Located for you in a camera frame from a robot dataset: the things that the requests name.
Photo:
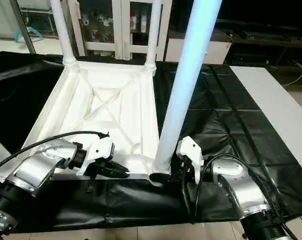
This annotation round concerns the white side board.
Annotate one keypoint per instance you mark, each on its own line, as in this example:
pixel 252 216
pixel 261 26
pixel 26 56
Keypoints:
pixel 278 110

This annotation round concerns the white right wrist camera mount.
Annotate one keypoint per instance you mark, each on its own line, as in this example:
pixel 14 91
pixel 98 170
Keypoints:
pixel 190 152

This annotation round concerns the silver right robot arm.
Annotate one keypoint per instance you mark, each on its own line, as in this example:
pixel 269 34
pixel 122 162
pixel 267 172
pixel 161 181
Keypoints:
pixel 238 185

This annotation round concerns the black plastic mat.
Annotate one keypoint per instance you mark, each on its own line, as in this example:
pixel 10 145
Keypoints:
pixel 231 115

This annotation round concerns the white drawer unit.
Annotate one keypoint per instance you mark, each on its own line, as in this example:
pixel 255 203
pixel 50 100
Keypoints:
pixel 216 51

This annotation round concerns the grey metal storage rack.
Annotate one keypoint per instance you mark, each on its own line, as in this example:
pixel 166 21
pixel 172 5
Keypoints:
pixel 46 20

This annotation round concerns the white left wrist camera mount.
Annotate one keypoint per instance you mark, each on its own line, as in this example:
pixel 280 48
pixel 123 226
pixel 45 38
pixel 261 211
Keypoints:
pixel 97 152

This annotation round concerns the teal small stool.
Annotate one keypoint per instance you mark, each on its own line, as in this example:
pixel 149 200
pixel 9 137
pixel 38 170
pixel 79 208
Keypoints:
pixel 28 35

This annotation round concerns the white plastic table top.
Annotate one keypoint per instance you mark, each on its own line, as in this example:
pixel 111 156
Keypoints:
pixel 106 100

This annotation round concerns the white glass door cabinet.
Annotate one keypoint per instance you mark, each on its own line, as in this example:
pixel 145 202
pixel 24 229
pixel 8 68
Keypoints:
pixel 113 25

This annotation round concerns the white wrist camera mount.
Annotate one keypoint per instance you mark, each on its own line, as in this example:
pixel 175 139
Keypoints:
pixel 97 152
pixel 190 152

